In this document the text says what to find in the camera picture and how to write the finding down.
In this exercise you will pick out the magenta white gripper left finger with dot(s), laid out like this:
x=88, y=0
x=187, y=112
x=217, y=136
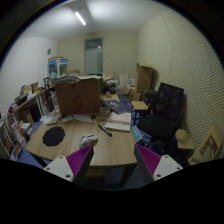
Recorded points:
x=73, y=167

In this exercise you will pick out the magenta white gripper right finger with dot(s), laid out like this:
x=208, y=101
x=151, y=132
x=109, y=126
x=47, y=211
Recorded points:
x=153, y=166

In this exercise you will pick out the white grey computer mouse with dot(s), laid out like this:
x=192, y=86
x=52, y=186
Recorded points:
x=89, y=139

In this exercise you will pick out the round black mouse pad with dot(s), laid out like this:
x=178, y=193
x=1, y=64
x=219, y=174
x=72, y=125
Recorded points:
x=54, y=136

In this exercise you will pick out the wooden desk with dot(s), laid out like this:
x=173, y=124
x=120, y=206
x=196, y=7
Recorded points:
x=115, y=150

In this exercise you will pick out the teal notebook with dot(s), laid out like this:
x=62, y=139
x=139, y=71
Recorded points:
x=136, y=134

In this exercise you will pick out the black office chair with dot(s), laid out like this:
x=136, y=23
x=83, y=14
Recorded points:
x=166, y=115

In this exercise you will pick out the black pen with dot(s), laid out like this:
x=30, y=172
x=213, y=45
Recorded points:
x=105, y=130

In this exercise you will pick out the light wooden chair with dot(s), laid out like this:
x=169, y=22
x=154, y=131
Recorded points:
x=213, y=143

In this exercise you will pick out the open white book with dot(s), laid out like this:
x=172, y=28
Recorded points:
x=119, y=122

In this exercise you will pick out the small wooden stool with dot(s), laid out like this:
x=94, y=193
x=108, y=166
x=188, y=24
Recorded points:
x=138, y=107

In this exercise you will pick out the large brown cardboard box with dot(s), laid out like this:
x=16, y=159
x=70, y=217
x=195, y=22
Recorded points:
x=78, y=97

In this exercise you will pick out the tall cardboard box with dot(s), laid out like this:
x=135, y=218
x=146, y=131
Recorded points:
x=143, y=77

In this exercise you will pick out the white blue fridge cabinet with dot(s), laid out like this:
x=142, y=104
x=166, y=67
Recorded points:
x=57, y=68

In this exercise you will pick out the white door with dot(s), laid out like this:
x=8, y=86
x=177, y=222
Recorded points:
x=93, y=56

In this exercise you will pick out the ceiling tube light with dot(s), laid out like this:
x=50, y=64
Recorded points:
x=80, y=18

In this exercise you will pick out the wooden wall shelf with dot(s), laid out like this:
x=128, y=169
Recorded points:
x=20, y=109

